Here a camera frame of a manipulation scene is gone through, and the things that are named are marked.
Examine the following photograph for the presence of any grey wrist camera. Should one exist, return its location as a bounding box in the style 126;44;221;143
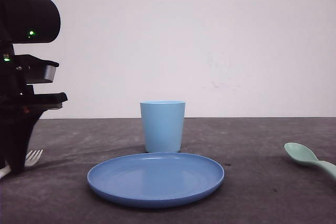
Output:
25;59;59;84

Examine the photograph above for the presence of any white plastic fork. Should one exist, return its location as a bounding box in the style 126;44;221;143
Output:
1;149;44;179

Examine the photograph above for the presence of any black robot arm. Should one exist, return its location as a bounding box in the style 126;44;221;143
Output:
1;0;67;177

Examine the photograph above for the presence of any blue plastic plate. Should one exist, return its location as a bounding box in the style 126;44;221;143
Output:
87;153;225;208

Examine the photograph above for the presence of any mint green plastic spoon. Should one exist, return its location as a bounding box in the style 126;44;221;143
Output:
283;142;335;185

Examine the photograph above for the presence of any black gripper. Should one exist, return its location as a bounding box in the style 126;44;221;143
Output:
1;42;68;174

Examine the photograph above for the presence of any light blue plastic cup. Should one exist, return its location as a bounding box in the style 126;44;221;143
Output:
140;101;185;153

